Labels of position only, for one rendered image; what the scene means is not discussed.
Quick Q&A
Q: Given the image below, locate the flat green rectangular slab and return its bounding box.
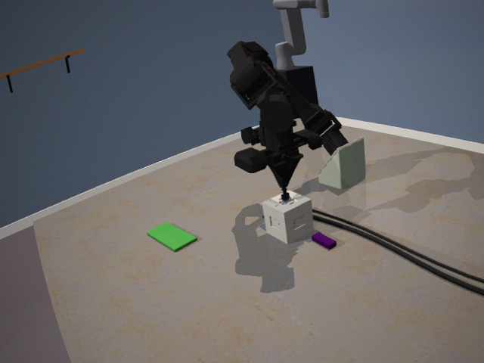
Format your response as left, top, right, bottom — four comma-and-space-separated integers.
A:
147, 222, 197, 252

